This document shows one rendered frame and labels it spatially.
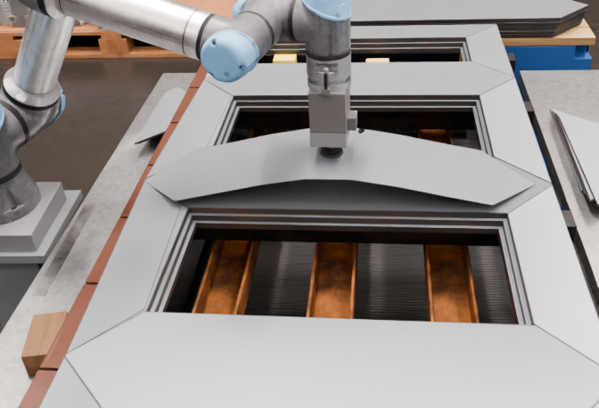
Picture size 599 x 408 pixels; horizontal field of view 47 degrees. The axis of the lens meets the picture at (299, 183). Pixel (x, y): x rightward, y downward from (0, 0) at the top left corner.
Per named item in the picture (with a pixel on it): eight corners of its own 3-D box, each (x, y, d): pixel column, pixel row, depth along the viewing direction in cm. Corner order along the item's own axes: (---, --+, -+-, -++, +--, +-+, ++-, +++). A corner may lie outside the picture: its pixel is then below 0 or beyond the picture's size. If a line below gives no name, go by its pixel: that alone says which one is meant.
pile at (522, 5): (564, -10, 226) (568, -29, 222) (594, 37, 193) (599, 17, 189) (320, -5, 235) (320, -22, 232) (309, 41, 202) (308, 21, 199)
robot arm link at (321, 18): (307, -24, 114) (357, -21, 111) (310, 40, 120) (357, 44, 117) (289, -8, 108) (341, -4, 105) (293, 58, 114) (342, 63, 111)
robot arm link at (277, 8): (217, 6, 110) (281, 12, 106) (247, -18, 118) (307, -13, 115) (224, 53, 114) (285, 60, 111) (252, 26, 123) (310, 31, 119)
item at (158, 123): (217, 87, 206) (215, 75, 203) (184, 157, 173) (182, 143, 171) (176, 87, 207) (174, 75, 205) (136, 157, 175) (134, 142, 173)
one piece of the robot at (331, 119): (362, 76, 112) (362, 161, 121) (366, 53, 119) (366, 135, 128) (302, 75, 113) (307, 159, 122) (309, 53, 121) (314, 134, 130)
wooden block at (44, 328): (40, 334, 125) (32, 314, 122) (74, 330, 125) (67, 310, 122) (28, 378, 116) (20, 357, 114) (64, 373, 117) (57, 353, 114)
